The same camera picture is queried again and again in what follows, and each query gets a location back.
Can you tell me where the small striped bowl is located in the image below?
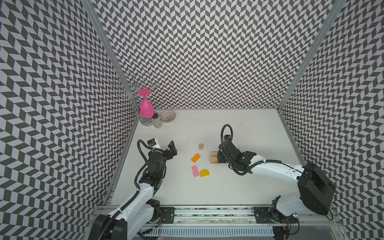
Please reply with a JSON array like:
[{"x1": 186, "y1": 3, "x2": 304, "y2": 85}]
[{"x1": 160, "y1": 110, "x2": 176, "y2": 123}]

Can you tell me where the yellow house-shaped block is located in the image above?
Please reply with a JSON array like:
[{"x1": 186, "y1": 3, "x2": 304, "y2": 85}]
[{"x1": 200, "y1": 170, "x2": 210, "y2": 178}]

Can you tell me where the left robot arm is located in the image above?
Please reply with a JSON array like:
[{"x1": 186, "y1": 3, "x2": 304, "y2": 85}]
[{"x1": 88, "y1": 138, "x2": 178, "y2": 240}]

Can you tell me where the engraved natural wood block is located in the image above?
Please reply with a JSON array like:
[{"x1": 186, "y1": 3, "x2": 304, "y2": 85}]
[{"x1": 210, "y1": 157, "x2": 218, "y2": 164}]

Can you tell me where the glass spice jar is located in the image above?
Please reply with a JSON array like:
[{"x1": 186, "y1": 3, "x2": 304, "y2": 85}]
[{"x1": 152, "y1": 113, "x2": 163, "y2": 129}]

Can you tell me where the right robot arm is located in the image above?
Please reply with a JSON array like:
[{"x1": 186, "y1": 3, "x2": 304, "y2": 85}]
[{"x1": 217, "y1": 140, "x2": 336, "y2": 223}]

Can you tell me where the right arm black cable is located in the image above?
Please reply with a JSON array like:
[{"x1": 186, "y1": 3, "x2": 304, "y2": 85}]
[{"x1": 220, "y1": 124, "x2": 304, "y2": 177}]

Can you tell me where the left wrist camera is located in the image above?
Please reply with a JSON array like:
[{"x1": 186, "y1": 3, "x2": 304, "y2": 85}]
[{"x1": 147, "y1": 138, "x2": 161, "y2": 150}]

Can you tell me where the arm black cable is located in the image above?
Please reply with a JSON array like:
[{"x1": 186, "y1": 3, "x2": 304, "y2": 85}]
[
  {"x1": 95, "y1": 139, "x2": 157, "y2": 240},
  {"x1": 220, "y1": 124, "x2": 304, "y2": 177}
]

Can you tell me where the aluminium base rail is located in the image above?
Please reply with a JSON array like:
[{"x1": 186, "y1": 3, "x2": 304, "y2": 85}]
[{"x1": 159, "y1": 205, "x2": 342, "y2": 226}]

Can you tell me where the pink plastic wine glass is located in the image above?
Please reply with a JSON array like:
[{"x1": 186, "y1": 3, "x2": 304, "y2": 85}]
[{"x1": 138, "y1": 89, "x2": 155, "y2": 118}]

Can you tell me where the pink rectangular block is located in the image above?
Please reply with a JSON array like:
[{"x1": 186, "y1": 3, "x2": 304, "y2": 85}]
[{"x1": 192, "y1": 166, "x2": 200, "y2": 178}]

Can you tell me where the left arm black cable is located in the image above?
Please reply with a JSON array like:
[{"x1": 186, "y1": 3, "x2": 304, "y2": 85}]
[{"x1": 95, "y1": 139, "x2": 157, "y2": 240}]

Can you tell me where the orange rectangular block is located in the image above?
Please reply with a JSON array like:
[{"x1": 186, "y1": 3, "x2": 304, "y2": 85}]
[{"x1": 191, "y1": 154, "x2": 201, "y2": 163}]

